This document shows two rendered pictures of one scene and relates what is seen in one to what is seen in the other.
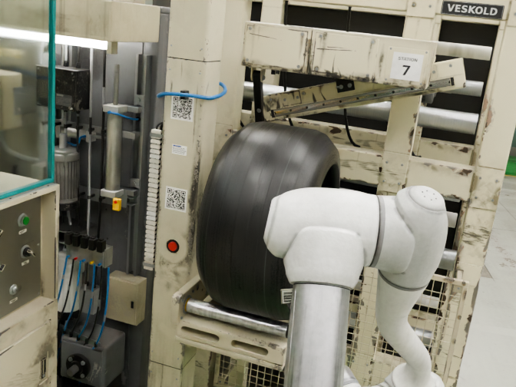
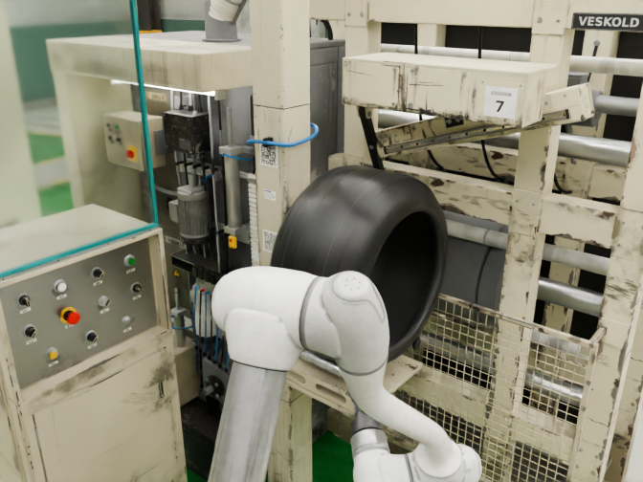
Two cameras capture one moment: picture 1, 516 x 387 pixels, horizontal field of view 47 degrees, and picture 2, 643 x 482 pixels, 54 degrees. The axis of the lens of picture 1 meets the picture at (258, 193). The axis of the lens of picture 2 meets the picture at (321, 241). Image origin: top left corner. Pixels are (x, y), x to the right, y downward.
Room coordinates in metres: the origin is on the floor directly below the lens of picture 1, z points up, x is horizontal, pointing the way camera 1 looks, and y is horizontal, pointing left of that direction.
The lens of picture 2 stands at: (0.10, -0.60, 1.98)
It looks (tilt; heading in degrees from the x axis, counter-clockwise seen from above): 22 degrees down; 22
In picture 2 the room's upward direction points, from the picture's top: straight up
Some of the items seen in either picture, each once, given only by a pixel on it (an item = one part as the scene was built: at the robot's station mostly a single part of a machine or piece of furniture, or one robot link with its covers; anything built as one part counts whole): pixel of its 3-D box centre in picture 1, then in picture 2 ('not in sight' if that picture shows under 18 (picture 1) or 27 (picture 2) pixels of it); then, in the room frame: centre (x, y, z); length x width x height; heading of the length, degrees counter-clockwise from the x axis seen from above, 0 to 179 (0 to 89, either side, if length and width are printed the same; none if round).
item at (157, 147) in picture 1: (157, 200); (260, 241); (1.85, 0.33, 1.19); 0.05 x 0.04 x 0.48; 163
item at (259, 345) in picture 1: (233, 335); (321, 379); (1.66, 0.03, 0.84); 0.36 x 0.09 x 0.06; 73
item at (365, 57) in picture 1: (339, 54); (445, 85); (2.04, -0.22, 1.71); 0.61 x 0.25 x 0.15; 73
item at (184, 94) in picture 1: (193, 90); (282, 135); (1.86, 0.24, 1.56); 0.19 x 0.19 x 0.06; 73
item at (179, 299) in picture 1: (201, 286); not in sight; (1.85, 0.16, 0.90); 0.40 x 0.03 x 0.10; 163
